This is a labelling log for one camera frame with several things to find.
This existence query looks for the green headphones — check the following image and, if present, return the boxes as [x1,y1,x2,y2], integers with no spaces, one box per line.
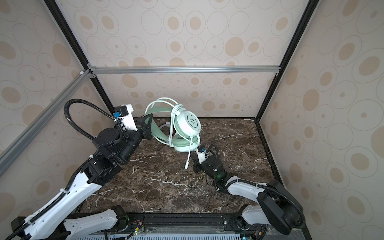
[144,97,202,169]

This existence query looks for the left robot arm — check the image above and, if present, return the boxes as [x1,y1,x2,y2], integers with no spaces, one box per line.
[7,99,153,240]

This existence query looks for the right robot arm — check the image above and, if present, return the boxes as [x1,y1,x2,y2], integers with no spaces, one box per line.
[192,154,306,235]

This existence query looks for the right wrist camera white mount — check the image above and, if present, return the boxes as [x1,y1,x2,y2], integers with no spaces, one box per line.
[195,145,208,164]

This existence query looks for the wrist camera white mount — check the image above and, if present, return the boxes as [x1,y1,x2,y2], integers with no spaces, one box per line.
[195,145,208,164]
[113,104,138,131]

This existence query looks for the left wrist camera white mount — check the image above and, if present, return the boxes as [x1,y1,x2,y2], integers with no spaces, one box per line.
[113,104,138,131]

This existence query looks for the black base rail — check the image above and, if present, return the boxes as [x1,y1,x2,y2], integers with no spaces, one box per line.
[52,211,313,240]

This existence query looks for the horizontal aluminium frame bar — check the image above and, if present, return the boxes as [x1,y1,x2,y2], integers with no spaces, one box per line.
[90,66,281,75]

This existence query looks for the left diagonal aluminium frame bar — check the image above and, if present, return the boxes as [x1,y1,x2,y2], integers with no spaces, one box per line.
[1,70,91,175]

